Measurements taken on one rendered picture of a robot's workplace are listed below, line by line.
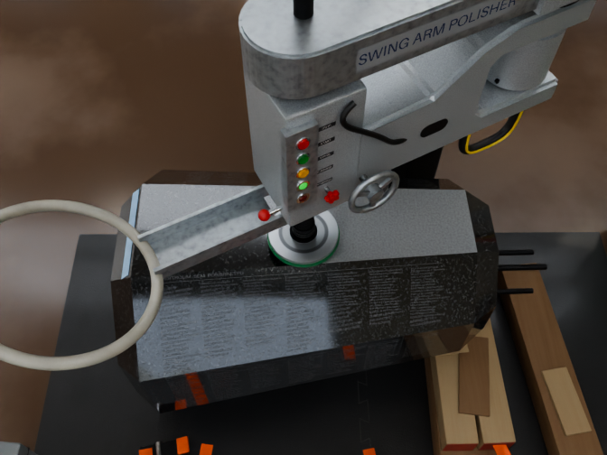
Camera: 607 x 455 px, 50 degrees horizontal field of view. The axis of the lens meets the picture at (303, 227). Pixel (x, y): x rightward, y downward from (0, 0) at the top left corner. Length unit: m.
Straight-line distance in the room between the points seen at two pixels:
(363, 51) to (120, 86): 2.53
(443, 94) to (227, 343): 1.00
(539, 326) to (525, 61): 1.32
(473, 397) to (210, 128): 1.86
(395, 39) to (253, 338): 1.07
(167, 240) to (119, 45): 2.33
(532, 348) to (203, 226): 1.52
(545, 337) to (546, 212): 0.72
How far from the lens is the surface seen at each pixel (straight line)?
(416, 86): 1.64
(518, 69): 1.84
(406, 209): 2.10
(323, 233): 1.96
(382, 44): 1.35
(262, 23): 1.32
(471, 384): 2.52
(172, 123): 3.48
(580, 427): 2.72
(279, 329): 2.04
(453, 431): 2.46
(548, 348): 2.80
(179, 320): 2.04
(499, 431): 2.50
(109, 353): 1.55
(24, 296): 3.11
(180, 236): 1.76
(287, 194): 1.52
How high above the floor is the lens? 2.57
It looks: 58 degrees down
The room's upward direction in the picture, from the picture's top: straight up
